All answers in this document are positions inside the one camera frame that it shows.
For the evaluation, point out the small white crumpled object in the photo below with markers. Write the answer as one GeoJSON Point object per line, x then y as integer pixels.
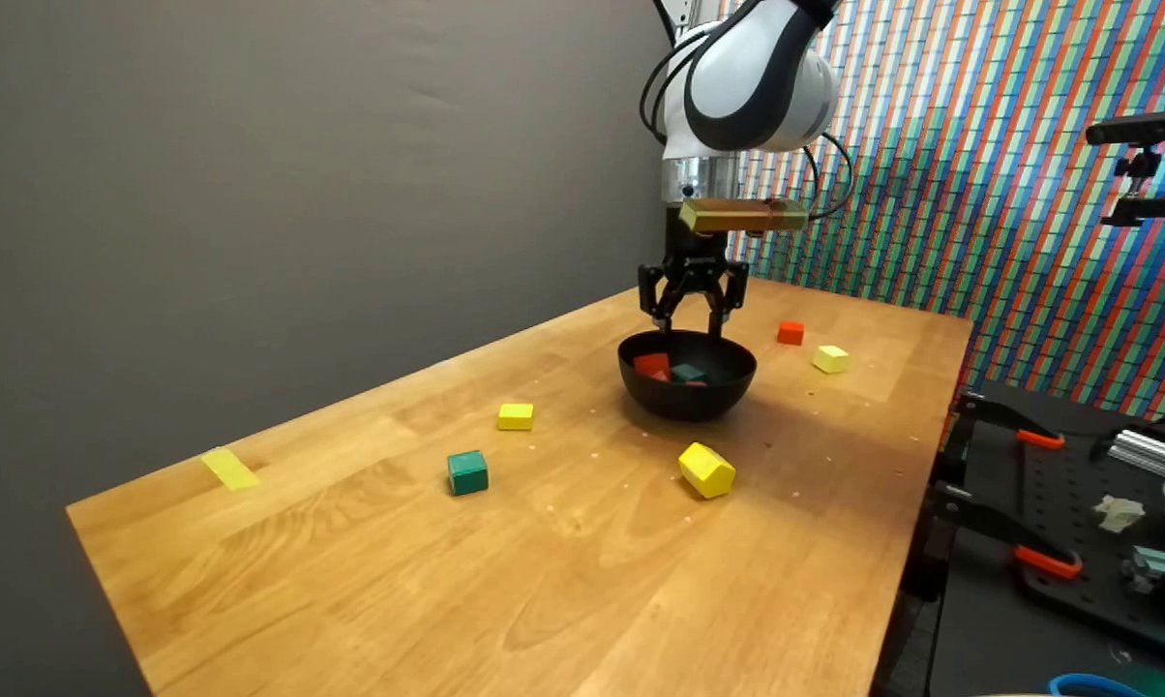
{"type": "Point", "coordinates": [1120, 513]}

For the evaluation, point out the green block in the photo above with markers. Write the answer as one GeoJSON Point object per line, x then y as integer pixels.
{"type": "Point", "coordinates": [466, 473]}

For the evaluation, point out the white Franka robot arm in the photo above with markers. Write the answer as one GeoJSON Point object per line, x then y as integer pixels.
{"type": "Point", "coordinates": [747, 80]}

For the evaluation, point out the small yellow block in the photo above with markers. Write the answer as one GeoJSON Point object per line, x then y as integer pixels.
{"type": "Point", "coordinates": [515, 414]}

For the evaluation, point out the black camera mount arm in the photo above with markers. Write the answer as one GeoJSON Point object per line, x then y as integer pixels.
{"type": "Point", "coordinates": [1145, 131]}

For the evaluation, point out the yellow-green block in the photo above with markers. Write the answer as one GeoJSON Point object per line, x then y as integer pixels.
{"type": "Point", "coordinates": [830, 363]}

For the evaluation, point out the yellow tape strip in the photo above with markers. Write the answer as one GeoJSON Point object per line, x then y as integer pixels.
{"type": "Point", "coordinates": [230, 471]}

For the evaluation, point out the red wooden block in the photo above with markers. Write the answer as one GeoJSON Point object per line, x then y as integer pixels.
{"type": "Point", "coordinates": [650, 364]}
{"type": "Point", "coordinates": [791, 329]}

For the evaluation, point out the black bowl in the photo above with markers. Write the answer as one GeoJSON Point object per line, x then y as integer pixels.
{"type": "Point", "coordinates": [684, 405]}

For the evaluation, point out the grey fabric backdrop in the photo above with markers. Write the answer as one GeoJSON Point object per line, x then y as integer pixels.
{"type": "Point", "coordinates": [217, 194]}

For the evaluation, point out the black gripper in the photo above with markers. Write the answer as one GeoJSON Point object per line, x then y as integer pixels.
{"type": "Point", "coordinates": [693, 256]}

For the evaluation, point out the black perforated board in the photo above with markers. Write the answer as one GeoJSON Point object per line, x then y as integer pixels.
{"type": "Point", "coordinates": [982, 621]}

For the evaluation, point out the multicolour patterned backdrop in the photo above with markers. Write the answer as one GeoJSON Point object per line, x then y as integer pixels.
{"type": "Point", "coordinates": [1021, 284]}

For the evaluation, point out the large yellow block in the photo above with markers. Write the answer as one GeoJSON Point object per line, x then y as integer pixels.
{"type": "Point", "coordinates": [707, 471]}

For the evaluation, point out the white ribbed part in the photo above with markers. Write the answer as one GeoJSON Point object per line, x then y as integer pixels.
{"type": "Point", "coordinates": [1148, 452]}

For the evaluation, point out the tan wrist camera plate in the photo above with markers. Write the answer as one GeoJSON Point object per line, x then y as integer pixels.
{"type": "Point", "coordinates": [738, 214]}

